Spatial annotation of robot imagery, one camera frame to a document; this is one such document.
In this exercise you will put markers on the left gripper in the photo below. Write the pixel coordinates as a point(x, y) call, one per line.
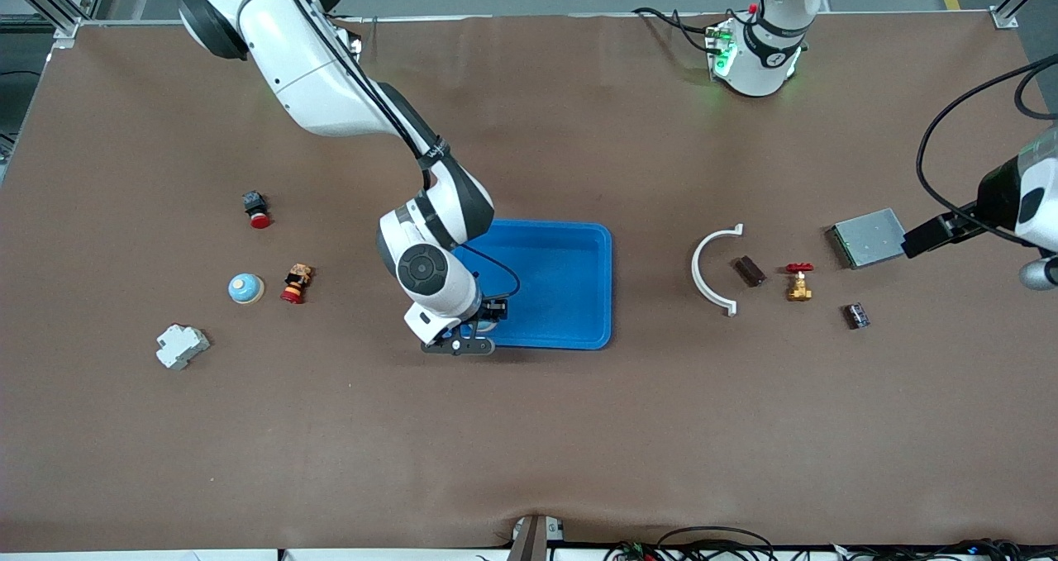
point(964, 223)

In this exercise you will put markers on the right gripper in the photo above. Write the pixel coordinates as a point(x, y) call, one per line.
point(493, 309)

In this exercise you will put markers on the light blue call bell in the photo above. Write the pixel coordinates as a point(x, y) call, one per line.
point(488, 327)
point(246, 288)

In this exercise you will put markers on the black striped capacitor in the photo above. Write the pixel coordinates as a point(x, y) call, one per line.
point(857, 316)

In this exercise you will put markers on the dark brown capacitor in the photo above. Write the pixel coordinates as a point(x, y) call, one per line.
point(749, 271)

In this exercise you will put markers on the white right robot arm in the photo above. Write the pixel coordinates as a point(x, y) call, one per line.
point(306, 57)

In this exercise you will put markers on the grey metal box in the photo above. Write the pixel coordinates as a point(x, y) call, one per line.
point(872, 239)

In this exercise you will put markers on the blue plastic tray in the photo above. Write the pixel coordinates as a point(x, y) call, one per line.
point(562, 280)

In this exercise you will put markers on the brown table mat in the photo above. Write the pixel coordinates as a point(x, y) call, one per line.
point(529, 429)

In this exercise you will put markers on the red button yellow body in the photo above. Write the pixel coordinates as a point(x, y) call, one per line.
point(295, 284)

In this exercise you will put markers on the white curved pipe clamp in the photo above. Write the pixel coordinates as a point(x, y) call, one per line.
point(696, 268)

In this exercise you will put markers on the red button black body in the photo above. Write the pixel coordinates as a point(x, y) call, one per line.
point(254, 206)

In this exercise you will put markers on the white circuit breaker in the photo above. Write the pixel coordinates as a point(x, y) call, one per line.
point(180, 346)

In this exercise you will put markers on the metal table edge bracket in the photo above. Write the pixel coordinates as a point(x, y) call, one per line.
point(529, 540)

